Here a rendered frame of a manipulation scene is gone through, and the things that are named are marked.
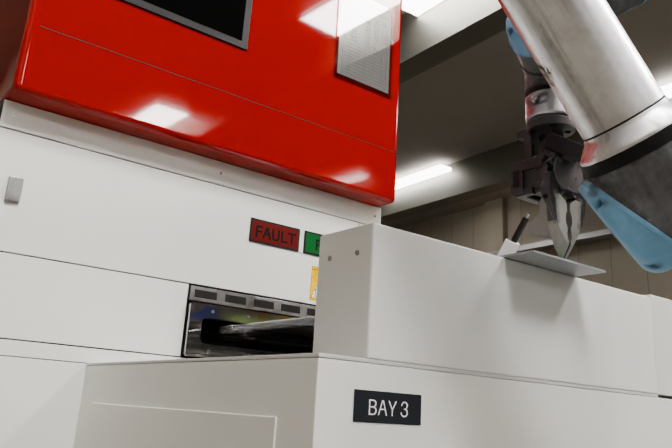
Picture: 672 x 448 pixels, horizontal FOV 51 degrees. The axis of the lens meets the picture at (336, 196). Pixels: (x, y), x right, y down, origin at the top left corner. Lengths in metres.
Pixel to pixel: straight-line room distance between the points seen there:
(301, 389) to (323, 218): 0.84
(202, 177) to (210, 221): 0.08
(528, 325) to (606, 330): 0.17
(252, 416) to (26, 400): 0.53
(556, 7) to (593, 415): 0.53
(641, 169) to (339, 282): 0.32
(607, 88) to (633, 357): 0.49
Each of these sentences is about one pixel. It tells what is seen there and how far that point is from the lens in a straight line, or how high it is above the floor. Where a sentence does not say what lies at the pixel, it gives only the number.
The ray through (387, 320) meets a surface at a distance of 0.74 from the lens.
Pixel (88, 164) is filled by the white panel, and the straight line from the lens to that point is 1.28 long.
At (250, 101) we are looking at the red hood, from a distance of 1.40.
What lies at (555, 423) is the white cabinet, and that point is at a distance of 0.94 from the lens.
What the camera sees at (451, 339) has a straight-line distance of 0.80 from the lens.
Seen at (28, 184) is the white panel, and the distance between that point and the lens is 1.24.
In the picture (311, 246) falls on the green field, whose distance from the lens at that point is 1.47.
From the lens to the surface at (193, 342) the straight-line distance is 1.30.
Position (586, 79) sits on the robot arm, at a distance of 0.72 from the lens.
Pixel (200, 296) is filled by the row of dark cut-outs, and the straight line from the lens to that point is 1.32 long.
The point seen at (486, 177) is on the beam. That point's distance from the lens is 7.43.
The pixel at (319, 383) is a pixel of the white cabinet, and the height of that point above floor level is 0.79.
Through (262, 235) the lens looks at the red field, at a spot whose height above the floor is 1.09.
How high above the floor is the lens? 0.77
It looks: 17 degrees up
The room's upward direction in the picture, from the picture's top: 4 degrees clockwise
